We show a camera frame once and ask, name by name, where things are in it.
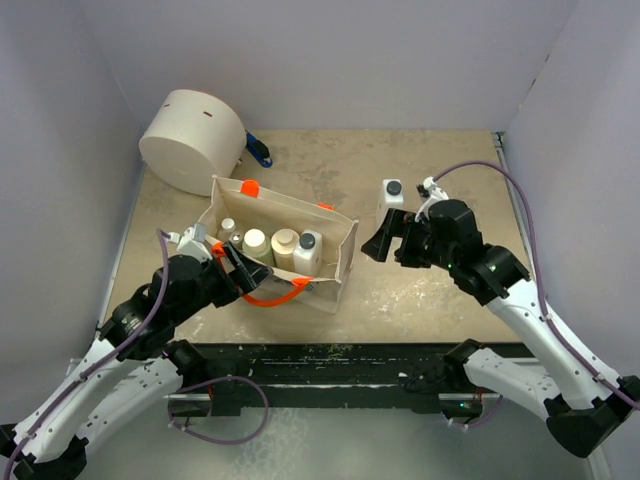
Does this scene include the beige bottle beige cap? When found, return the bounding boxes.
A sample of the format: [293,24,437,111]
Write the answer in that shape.
[271,228,299,272]

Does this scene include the blue black tool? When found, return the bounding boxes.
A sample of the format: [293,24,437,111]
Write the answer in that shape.
[245,131,273,168]

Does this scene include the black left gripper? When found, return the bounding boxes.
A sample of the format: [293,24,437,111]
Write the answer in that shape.
[173,241,272,324]

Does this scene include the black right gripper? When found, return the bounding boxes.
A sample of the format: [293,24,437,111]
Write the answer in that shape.
[362,208,457,270]

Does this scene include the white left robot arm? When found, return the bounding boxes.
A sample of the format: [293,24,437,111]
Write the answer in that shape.
[1,243,273,479]

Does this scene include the canvas bag orange handles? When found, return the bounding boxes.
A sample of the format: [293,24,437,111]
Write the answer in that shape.
[199,177,358,314]

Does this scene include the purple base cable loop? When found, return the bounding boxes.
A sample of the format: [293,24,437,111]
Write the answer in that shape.
[167,372,270,444]

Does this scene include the clear bottle white cap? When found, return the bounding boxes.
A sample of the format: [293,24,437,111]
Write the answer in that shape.
[218,217,237,240]

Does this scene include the large white cylindrical container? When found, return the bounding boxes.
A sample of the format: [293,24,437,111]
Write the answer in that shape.
[139,89,246,197]

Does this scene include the white square bottle dark cap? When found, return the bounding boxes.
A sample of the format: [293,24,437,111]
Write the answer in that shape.
[376,179,404,229]

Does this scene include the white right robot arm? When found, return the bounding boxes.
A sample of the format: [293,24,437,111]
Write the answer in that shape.
[361,200,639,458]

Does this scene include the small silver cap bottle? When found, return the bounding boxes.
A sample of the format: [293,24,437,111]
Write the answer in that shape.
[229,232,244,251]

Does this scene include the green bottle white cap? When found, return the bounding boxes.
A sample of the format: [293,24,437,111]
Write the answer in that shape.
[242,228,275,267]

